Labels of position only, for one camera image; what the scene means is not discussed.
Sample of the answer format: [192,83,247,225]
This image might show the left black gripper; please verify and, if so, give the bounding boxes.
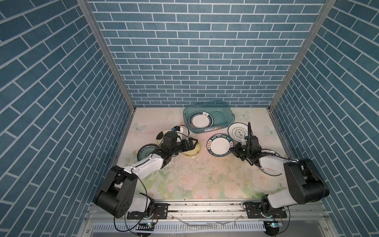
[169,138,198,156]

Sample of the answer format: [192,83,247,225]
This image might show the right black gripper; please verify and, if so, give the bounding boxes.
[228,142,251,161]

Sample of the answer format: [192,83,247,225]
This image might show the teal translucent plastic bin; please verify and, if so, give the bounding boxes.
[183,101,235,134]

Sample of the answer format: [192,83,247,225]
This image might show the green rim Hao Shi plate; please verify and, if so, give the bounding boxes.
[206,133,234,157]

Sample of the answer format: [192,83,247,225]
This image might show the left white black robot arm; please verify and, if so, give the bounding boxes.
[94,131,198,218]

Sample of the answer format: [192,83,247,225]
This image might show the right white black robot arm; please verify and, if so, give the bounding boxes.
[230,136,330,209]

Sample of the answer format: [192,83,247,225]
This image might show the yellow plate with small prints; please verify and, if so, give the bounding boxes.
[181,142,202,157]

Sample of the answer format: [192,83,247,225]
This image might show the cream plate with black patch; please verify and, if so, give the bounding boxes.
[156,130,189,145]

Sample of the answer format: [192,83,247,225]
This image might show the white plate black flower outline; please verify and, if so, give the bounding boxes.
[228,122,248,143]

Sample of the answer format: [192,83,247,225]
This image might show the white plate orange striped rim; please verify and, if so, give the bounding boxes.
[259,161,284,176]

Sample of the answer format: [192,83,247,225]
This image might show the blue patterned small plate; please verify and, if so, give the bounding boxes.
[137,144,158,161]

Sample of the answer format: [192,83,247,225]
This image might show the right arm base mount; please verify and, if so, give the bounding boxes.
[242,202,287,219]

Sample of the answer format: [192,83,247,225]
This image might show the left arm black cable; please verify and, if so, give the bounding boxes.
[114,165,158,233]

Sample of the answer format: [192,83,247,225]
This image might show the aluminium front rail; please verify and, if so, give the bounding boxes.
[78,199,337,237]

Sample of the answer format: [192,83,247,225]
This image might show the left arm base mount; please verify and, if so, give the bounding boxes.
[127,203,169,220]

